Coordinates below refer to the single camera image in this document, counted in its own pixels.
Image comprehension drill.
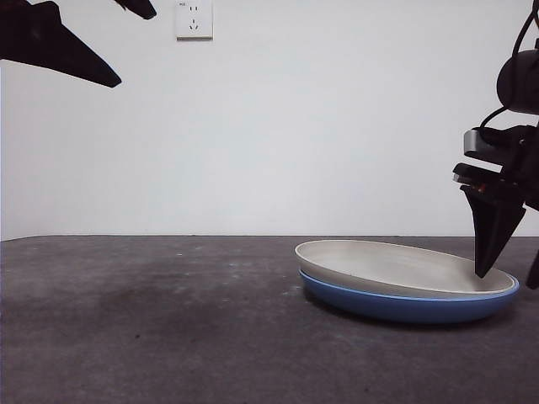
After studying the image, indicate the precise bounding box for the white plate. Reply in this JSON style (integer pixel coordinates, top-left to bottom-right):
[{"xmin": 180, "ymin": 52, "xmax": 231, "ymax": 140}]
[{"xmin": 294, "ymin": 239, "xmax": 517, "ymax": 295}]

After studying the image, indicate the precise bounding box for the blue plate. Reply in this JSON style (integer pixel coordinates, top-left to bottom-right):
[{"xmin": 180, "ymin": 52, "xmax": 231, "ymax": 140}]
[{"xmin": 298, "ymin": 268, "xmax": 520, "ymax": 325}]

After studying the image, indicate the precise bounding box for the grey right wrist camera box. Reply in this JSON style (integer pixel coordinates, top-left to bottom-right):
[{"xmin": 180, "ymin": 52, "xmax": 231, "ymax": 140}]
[{"xmin": 463, "ymin": 129, "xmax": 500, "ymax": 160}]

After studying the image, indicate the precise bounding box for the white wall socket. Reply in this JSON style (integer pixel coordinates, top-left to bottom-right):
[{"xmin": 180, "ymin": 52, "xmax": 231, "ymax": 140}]
[{"xmin": 175, "ymin": 0, "xmax": 214, "ymax": 42}]

